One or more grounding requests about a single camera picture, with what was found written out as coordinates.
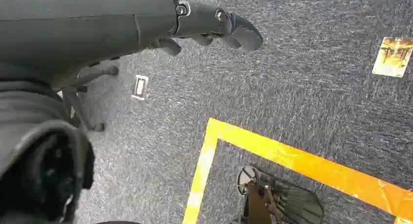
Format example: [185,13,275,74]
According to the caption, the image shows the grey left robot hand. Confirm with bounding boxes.
[0,0,264,224]

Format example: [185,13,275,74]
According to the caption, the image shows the black office chair base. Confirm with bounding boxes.
[62,65,120,133]

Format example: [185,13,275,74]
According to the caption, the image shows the white floor socket plate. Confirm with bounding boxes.
[131,74,150,102]

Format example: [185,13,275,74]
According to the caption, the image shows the yellow floor tape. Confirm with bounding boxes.
[182,117,413,224]

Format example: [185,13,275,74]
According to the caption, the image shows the black robot foot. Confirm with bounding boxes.
[236,165,325,224]

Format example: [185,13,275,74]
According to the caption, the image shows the yellow printed floor card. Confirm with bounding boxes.
[372,37,413,78]

